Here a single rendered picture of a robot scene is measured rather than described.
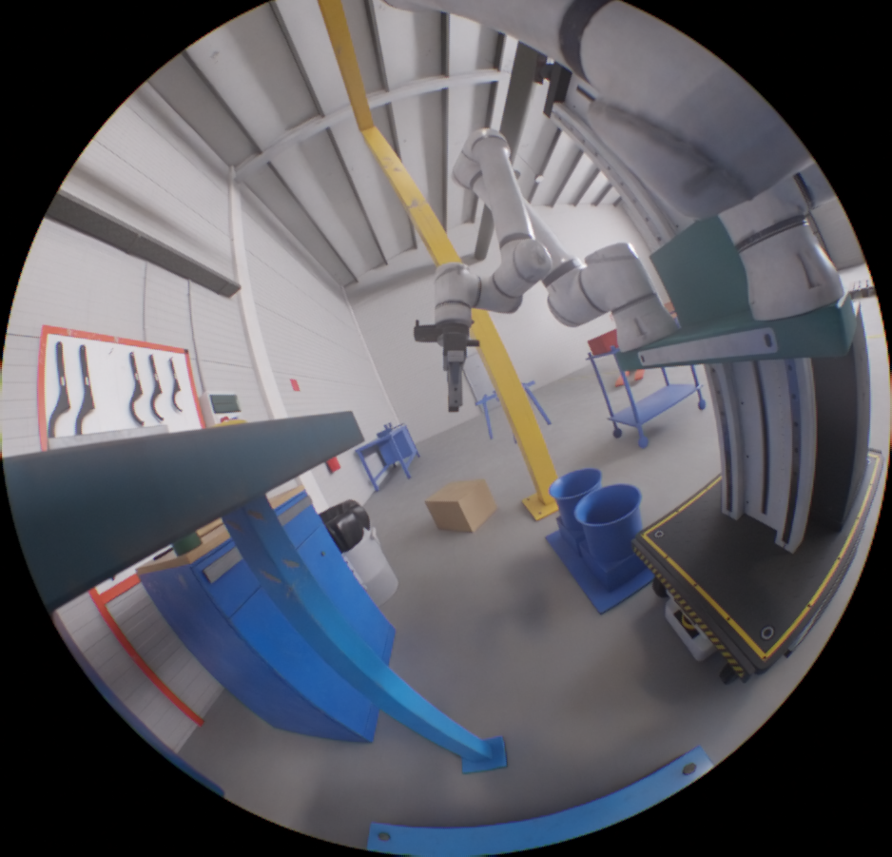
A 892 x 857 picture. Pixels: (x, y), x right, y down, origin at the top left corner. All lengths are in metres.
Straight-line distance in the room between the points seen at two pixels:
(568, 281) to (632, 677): 1.27
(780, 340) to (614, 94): 0.40
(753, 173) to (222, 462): 0.28
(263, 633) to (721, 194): 1.07
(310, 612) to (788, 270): 0.79
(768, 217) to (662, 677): 1.11
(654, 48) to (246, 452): 0.28
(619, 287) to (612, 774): 1.31
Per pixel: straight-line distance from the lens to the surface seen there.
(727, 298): 0.71
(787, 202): 0.50
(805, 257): 0.48
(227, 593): 0.90
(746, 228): 0.48
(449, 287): 0.65
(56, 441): 0.21
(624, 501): 1.34
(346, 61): 3.12
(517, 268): 0.58
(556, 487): 1.56
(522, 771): 1.06
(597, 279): 0.79
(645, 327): 0.75
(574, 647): 1.20
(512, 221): 0.66
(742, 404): 0.90
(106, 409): 2.20
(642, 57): 0.15
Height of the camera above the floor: 1.02
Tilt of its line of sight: 2 degrees down
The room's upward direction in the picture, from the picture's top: 24 degrees counter-clockwise
